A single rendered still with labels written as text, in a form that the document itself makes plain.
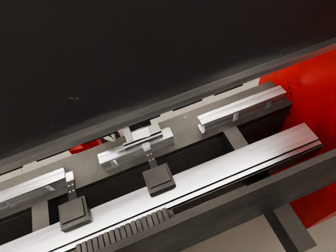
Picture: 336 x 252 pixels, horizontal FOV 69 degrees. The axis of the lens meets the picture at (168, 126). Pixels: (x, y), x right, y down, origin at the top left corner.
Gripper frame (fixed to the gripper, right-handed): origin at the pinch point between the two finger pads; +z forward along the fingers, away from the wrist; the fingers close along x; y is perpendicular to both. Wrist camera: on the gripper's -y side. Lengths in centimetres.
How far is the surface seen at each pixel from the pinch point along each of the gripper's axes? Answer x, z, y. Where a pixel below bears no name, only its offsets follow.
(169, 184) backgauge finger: 1.3, 32.1, -18.0
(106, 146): 2.0, -1.4, 18.4
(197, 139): -30.9, 32.4, -1.1
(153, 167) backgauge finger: -0.8, 23.1, -10.7
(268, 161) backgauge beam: -34, 58, -29
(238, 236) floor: -22, 112, 54
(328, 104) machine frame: -73, 62, -39
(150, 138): -12.0, 13.4, -4.2
